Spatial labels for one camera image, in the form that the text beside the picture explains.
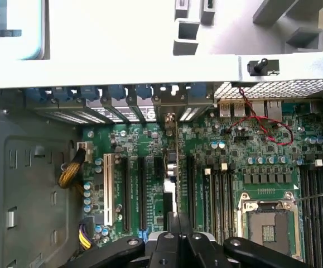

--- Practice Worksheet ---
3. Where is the white power connector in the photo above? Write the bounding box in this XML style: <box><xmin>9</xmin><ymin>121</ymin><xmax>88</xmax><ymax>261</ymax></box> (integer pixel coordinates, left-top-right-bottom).
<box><xmin>76</xmin><ymin>140</ymin><xmax>94</xmax><ymax>165</ymax></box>

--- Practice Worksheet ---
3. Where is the braided yellow black cable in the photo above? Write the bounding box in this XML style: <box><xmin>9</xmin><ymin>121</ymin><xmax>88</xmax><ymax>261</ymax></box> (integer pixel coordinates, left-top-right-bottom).
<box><xmin>56</xmin><ymin>147</ymin><xmax>88</xmax><ymax>197</ymax></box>

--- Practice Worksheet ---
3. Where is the installed green RAM stick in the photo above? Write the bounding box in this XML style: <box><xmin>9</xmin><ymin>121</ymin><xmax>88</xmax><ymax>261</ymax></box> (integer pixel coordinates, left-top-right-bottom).
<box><xmin>203</xmin><ymin>167</ymin><xmax>215</xmax><ymax>241</ymax></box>

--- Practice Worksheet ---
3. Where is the metal socket locking lever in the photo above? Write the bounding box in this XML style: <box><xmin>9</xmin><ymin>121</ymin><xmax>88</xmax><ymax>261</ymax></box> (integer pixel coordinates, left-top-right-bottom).
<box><xmin>292</xmin><ymin>189</ymin><xmax>323</xmax><ymax>202</ymax></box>

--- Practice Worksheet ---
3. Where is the long black expansion slot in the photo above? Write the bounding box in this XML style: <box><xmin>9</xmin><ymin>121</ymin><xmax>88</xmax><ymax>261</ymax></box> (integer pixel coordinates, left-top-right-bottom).
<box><xmin>185</xmin><ymin>155</ymin><xmax>197</xmax><ymax>230</ymax></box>
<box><xmin>137</xmin><ymin>156</ymin><xmax>148</xmax><ymax>243</ymax></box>
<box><xmin>121</xmin><ymin>156</ymin><xmax>132</xmax><ymax>235</ymax></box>

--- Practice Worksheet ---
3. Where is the empty black RAM slot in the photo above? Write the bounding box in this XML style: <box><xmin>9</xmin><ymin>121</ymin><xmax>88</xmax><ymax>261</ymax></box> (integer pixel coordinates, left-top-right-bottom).
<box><xmin>219</xmin><ymin>162</ymin><xmax>229</xmax><ymax>244</ymax></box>
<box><xmin>300</xmin><ymin>164</ymin><xmax>310</xmax><ymax>268</ymax></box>
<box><xmin>318</xmin><ymin>164</ymin><xmax>323</xmax><ymax>268</ymax></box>
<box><xmin>309</xmin><ymin>159</ymin><xmax>320</xmax><ymax>268</ymax></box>

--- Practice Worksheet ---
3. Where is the CPU socket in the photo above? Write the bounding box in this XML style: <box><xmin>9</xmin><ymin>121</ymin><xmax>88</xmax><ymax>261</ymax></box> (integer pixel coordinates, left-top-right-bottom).
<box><xmin>237</xmin><ymin>191</ymin><xmax>303</xmax><ymax>258</ymax></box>

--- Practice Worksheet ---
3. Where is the short black expansion slot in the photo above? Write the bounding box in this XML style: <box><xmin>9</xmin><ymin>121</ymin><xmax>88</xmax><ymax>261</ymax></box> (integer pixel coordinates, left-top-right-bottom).
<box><xmin>153</xmin><ymin>156</ymin><xmax>165</xmax><ymax>178</ymax></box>

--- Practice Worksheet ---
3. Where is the open metal PC case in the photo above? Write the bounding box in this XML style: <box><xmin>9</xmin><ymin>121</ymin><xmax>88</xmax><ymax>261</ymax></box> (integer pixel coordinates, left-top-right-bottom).
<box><xmin>0</xmin><ymin>52</ymin><xmax>323</xmax><ymax>268</ymax></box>

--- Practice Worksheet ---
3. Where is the purple yellow wire bundle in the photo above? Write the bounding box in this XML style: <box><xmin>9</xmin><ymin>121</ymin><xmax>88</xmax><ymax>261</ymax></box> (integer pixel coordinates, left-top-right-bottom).
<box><xmin>76</xmin><ymin>218</ymin><xmax>93</xmax><ymax>252</ymax></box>

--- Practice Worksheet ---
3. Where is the green Dell motherboard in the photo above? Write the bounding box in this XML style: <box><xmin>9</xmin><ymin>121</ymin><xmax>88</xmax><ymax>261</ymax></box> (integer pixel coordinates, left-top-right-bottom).
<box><xmin>81</xmin><ymin>99</ymin><xmax>323</xmax><ymax>268</ymax></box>

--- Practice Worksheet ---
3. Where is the red black twisted wire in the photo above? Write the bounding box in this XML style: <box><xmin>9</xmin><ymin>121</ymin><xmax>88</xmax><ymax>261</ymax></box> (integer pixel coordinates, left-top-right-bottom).
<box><xmin>221</xmin><ymin>86</ymin><xmax>295</xmax><ymax>146</ymax></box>

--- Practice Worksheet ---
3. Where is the white PCI expansion slot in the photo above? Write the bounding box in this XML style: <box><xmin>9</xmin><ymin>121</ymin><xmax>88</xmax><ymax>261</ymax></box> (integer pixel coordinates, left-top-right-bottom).
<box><xmin>102</xmin><ymin>152</ymin><xmax>115</xmax><ymax>227</ymax></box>

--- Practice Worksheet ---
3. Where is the black chassis intrusion switch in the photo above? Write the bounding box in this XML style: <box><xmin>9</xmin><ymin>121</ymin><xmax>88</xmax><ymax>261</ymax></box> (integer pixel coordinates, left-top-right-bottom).
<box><xmin>245</xmin><ymin>58</ymin><xmax>281</xmax><ymax>78</ymax></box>

